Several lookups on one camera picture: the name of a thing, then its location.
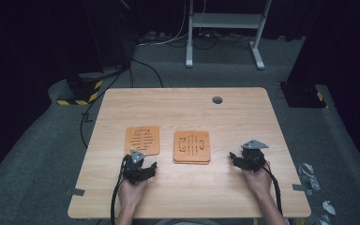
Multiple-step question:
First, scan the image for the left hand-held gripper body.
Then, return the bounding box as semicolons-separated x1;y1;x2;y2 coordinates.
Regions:
120;148;148;186

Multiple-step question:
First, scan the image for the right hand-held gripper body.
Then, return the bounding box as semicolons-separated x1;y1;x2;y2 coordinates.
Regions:
237;139;270;173

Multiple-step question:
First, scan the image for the orange cut-pattern coaster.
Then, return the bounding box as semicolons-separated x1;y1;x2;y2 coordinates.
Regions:
172;129;212;163
124;125;161;157

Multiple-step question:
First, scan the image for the person's left hand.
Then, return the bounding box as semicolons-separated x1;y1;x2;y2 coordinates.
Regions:
117;177;148;210

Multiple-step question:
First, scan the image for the person's right hand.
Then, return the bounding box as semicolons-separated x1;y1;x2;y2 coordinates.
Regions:
242;160;274;199

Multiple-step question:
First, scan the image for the crumpled silver foil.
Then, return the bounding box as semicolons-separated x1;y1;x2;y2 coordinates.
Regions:
298;162;323;197

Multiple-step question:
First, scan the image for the black perforated stand base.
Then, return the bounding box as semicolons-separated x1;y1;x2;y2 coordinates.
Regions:
278;81;328;109

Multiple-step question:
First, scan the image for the crumpled white paper scrap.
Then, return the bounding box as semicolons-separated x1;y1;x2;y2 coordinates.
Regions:
322;200;338;217

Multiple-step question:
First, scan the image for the black yellow striped stand base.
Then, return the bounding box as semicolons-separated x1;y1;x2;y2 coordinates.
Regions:
56;72;105;107

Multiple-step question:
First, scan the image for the grey power strip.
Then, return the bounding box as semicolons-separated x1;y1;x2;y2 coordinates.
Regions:
139;30;173;43

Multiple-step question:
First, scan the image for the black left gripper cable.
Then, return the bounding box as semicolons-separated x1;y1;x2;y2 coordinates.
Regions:
110;154;129;225

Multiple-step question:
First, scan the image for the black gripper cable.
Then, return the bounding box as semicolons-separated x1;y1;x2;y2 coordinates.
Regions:
262;164;283;217
110;154;129;225

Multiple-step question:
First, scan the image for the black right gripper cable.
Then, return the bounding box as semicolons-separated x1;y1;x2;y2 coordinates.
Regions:
262;164;283;217

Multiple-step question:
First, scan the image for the black floor cable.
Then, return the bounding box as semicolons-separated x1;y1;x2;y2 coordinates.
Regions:
79;57;165;149

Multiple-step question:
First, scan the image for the white floor cable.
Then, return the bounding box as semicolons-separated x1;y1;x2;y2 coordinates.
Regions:
135;0;190;48

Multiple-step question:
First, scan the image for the white metal stand frame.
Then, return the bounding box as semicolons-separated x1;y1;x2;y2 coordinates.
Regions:
185;0;274;70

